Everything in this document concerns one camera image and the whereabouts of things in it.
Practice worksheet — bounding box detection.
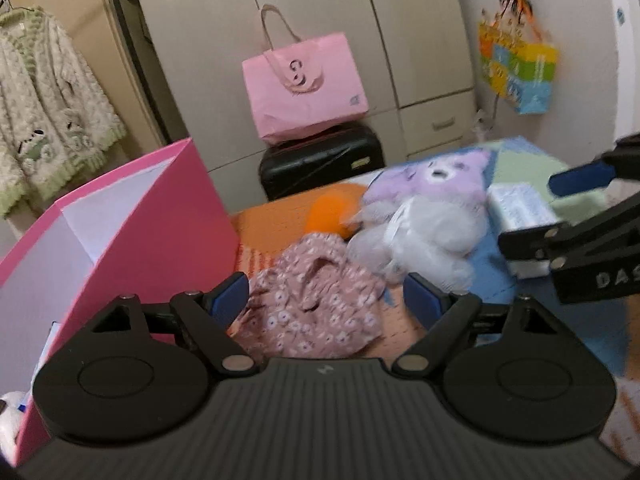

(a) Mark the pink tote bag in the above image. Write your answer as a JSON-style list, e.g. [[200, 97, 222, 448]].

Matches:
[[242, 4, 369, 146]]

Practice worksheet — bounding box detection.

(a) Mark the cream knitted cardigan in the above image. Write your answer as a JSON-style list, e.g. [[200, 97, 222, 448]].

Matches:
[[1, 8, 127, 218]]

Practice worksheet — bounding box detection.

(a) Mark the small white tissue pack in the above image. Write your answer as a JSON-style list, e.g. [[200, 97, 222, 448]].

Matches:
[[487, 182, 560, 280]]

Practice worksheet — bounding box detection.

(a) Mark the black suitcase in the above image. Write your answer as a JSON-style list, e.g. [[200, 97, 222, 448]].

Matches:
[[258, 122, 385, 202]]

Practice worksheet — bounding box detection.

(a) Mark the colourful paper gift bag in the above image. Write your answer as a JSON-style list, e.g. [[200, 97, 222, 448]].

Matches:
[[477, 0, 559, 115]]

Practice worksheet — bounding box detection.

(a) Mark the white brown plush ball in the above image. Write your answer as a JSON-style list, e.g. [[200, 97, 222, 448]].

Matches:
[[0, 391, 26, 465]]

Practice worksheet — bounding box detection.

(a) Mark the grey wooden wardrobe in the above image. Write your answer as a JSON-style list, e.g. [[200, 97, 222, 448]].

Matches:
[[114, 0, 475, 211]]

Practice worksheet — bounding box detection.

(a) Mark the orange beauty sponge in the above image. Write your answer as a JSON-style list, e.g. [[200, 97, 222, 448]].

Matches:
[[304, 184, 364, 240]]

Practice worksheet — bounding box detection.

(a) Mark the pink cardboard storage box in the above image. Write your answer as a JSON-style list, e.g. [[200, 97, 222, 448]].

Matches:
[[0, 136, 241, 466]]

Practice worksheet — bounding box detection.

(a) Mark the patchwork knitted blanket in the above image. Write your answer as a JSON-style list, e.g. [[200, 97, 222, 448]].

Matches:
[[229, 135, 640, 453]]

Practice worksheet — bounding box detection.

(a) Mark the purple plush toy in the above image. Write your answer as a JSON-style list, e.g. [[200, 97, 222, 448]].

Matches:
[[361, 148, 491, 206]]

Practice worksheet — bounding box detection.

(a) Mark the pink floral cloth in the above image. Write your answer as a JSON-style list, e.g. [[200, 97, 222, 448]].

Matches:
[[233, 232, 385, 360]]

